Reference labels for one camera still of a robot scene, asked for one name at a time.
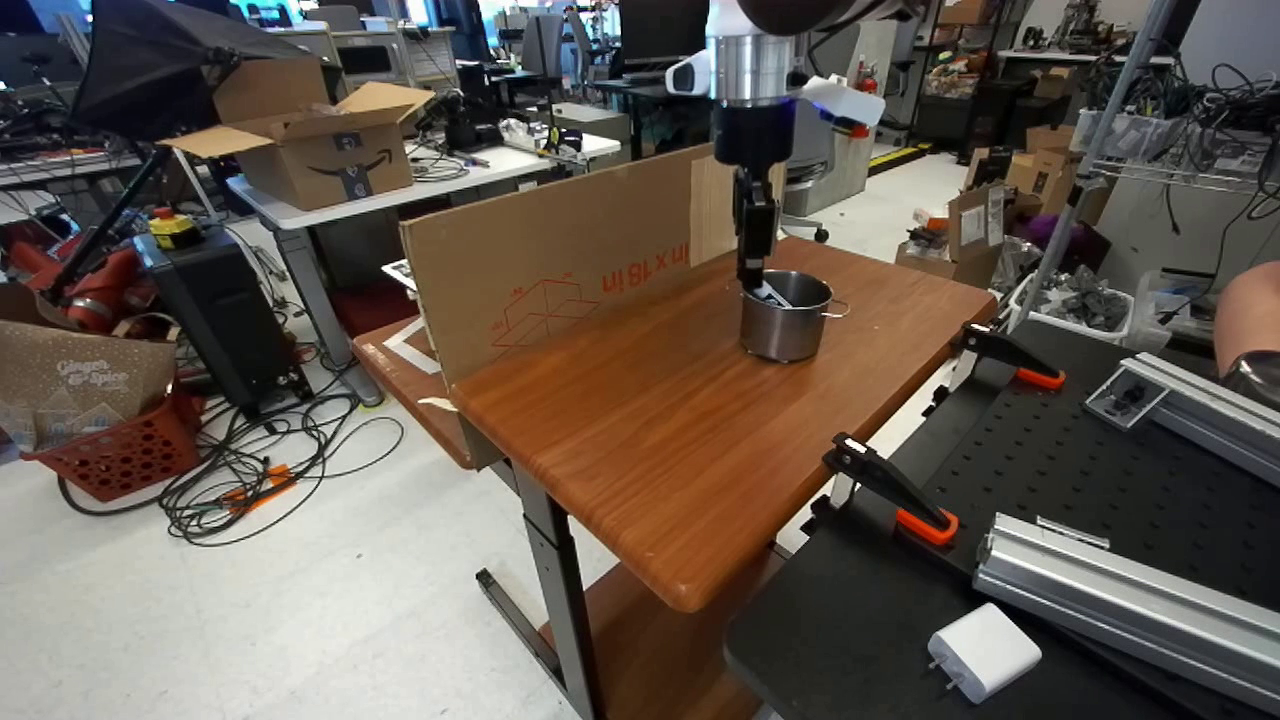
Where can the black photo umbrella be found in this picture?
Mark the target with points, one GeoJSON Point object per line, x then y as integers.
{"type": "Point", "coordinates": [153, 63]}

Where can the aluminium extrusion rail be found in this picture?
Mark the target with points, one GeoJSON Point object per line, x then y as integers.
{"type": "Point", "coordinates": [1214, 412]}
{"type": "Point", "coordinates": [1134, 607]}

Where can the open cardboard box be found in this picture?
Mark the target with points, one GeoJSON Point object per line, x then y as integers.
{"type": "Point", "coordinates": [327, 155]}

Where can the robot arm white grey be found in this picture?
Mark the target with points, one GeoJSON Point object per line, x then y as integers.
{"type": "Point", "coordinates": [756, 64]}

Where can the black control cabinet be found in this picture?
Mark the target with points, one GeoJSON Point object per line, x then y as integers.
{"type": "Point", "coordinates": [223, 323]}

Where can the white plastic bin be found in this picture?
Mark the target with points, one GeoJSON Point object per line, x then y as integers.
{"type": "Point", "coordinates": [1081, 309]}

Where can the black perforated board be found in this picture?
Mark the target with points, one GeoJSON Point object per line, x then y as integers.
{"type": "Point", "coordinates": [1064, 466]}

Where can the black side table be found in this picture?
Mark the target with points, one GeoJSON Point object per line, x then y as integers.
{"type": "Point", "coordinates": [825, 641]}

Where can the grey tripod pole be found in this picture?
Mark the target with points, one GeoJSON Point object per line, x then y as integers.
{"type": "Point", "coordinates": [1086, 163]}

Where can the yellow red emergency stop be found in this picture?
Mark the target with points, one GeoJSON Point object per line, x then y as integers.
{"type": "Point", "coordinates": [169, 224]}

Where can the orange black spring clamp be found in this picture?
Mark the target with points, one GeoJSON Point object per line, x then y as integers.
{"type": "Point", "coordinates": [892, 492]}
{"type": "Point", "coordinates": [1020, 362]}

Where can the grey work table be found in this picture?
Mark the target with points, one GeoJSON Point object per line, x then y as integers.
{"type": "Point", "coordinates": [453, 181]}

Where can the white power adapter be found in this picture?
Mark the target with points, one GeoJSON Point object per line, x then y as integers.
{"type": "Point", "coordinates": [984, 650]}

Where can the black white Expo marker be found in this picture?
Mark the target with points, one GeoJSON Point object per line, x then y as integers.
{"type": "Point", "coordinates": [773, 292]}

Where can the person leg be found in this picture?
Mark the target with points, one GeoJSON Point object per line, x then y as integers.
{"type": "Point", "coordinates": [1250, 327]}

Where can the white paper frame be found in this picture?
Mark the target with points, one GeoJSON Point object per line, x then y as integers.
{"type": "Point", "coordinates": [406, 349]}

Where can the brown paper bag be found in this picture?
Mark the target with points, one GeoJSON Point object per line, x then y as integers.
{"type": "Point", "coordinates": [74, 380]}

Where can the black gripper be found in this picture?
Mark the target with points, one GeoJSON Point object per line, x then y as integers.
{"type": "Point", "coordinates": [753, 139]}

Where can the black metal desk leg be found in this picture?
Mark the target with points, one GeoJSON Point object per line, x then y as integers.
{"type": "Point", "coordinates": [566, 584]}

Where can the small steel pot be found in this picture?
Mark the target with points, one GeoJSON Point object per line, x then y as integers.
{"type": "Point", "coordinates": [787, 330]}

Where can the stacked cardboard boxes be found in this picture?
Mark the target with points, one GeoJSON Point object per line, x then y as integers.
{"type": "Point", "coordinates": [1020, 193]}

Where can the silver rail corner bracket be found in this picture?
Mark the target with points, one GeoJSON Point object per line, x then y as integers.
{"type": "Point", "coordinates": [1126, 397]}

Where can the red plastic basket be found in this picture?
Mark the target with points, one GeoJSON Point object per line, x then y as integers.
{"type": "Point", "coordinates": [125, 447]}

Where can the cardboard panel red print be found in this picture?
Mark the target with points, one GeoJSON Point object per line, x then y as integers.
{"type": "Point", "coordinates": [574, 264]}

